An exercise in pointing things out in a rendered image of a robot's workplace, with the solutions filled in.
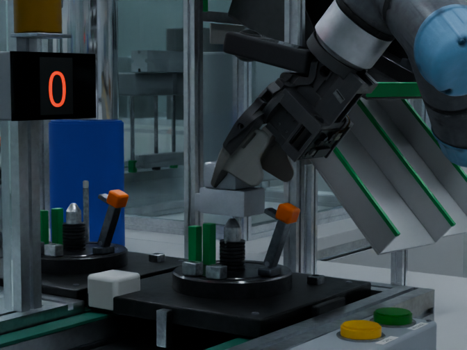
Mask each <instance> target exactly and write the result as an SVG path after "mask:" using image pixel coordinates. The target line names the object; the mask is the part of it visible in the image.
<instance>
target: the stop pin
mask: <svg viewBox="0 0 467 350"><path fill-rule="evenodd" d="M156 346H158V347H164V348H168V347H171V346H172V310H170V309H165V308H162V309H159V310H157V311H156Z"/></svg>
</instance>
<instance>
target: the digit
mask: <svg viewBox="0 0 467 350"><path fill-rule="evenodd" d="M68 114H73V68H72V58H55V57H40V115H68Z"/></svg>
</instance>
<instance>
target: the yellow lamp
mask: <svg viewBox="0 0 467 350"><path fill-rule="evenodd" d="M13 13H14V33H60V34H61V33H62V6H61V0H13Z"/></svg>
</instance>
